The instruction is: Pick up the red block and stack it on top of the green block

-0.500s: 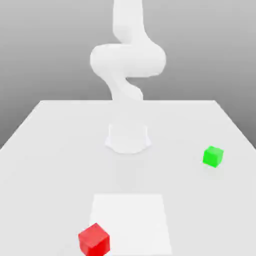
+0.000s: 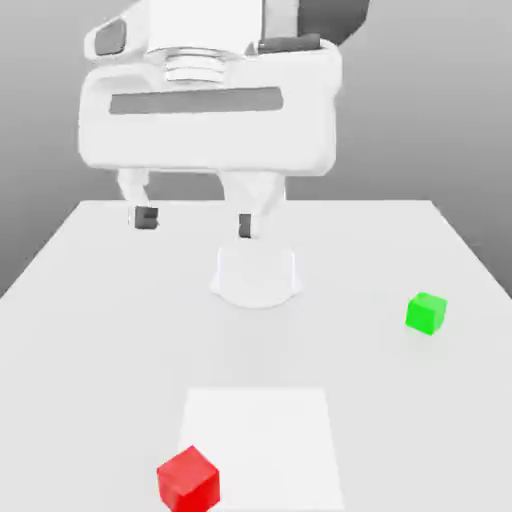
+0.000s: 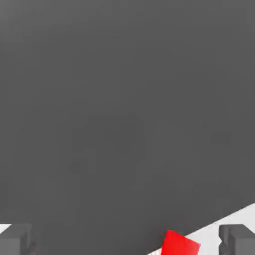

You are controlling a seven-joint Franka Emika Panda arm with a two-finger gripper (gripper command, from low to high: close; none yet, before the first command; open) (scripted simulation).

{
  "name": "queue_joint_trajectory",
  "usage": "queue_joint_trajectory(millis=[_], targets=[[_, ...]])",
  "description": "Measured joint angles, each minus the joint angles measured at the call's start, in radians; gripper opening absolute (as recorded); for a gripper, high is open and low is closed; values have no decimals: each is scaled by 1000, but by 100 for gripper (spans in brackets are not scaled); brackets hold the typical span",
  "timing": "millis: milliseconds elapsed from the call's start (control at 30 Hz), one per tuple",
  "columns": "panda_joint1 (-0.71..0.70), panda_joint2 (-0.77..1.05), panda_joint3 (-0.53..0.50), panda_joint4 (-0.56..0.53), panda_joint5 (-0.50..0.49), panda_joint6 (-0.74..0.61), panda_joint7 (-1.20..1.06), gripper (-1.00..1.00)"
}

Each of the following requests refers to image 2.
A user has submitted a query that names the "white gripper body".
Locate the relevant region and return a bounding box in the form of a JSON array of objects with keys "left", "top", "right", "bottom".
[{"left": 76, "top": 39, "right": 344, "bottom": 178}]

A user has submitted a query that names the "small green cube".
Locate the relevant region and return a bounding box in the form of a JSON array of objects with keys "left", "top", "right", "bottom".
[{"left": 404, "top": 290, "right": 449, "bottom": 337}]

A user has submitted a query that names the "small red cube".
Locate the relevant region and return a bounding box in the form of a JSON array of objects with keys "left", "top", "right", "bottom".
[{"left": 156, "top": 444, "right": 222, "bottom": 512}]

